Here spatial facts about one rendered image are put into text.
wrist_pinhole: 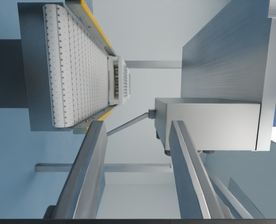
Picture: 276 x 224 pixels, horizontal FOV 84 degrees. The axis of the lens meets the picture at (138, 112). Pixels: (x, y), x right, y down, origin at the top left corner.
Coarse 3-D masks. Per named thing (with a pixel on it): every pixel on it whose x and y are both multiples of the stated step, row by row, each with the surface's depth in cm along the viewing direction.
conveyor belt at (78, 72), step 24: (48, 24) 31; (72, 24) 35; (48, 48) 32; (72, 48) 35; (96, 48) 55; (48, 72) 33; (72, 72) 35; (96, 72) 55; (72, 96) 35; (96, 96) 55; (72, 120) 36
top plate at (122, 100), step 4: (120, 56) 75; (120, 60) 75; (120, 64) 75; (120, 68) 75; (120, 72) 76; (120, 76) 76; (120, 80) 76; (120, 84) 76; (120, 88) 77; (120, 92) 77; (120, 96) 77; (120, 100) 78; (124, 100) 88; (120, 104) 78
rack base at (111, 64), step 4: (108, 56) 75; (112, 56) 75; (108, 60) 75; (112, 60) 75; (108, 64) 75; (112, 64) 75; (108, 68) 75; (112, 68) 75; (112, 72) 76; (112, 76) 76; (112, 80) 76; (112, 84) 77; (112, 88) 77; (112, 92) 77; (112, 96) 77; (112, 100) 78; (112, 104) 78
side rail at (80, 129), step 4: (116, 104) 86; (108, 108) 68; (112, 108) 69; (100, 112) 56; (104, 112) 57; (92, 116) 48; (96, 116) 48; (100, 116) 48; (88, 120) 42; (92, 120) 42; (80, 124) 37; (84, 124) 37; (88, 124) 37; (76, 128) 34; (80, 128) 34; (84, 128) 34; (76, 132) 35; (80, 132) 35; (84, 132) 35
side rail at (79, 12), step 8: (72, 0) 31; (72, 8) 32; (80, 8) 32; (80, 16) 36; (88, 16) 36; (88, 24) 40; (96, 32) 46; (104, 40) 54; (104, 48) 64; (112, 48) 68
